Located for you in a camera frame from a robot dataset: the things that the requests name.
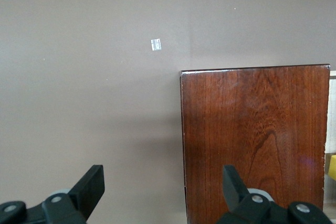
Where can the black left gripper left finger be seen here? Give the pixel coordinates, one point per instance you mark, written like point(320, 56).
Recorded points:
point(78, 203)

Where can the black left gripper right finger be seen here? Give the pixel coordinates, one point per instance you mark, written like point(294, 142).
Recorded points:
point(236, 195)

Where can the yellow cube block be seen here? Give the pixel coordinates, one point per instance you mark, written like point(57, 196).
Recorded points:
point(332, 167)

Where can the dark brown wooden cabinet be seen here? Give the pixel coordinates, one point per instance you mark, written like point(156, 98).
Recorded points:
point(249, 129)

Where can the small grey tape piece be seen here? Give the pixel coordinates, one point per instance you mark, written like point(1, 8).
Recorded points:
point(156, 44)

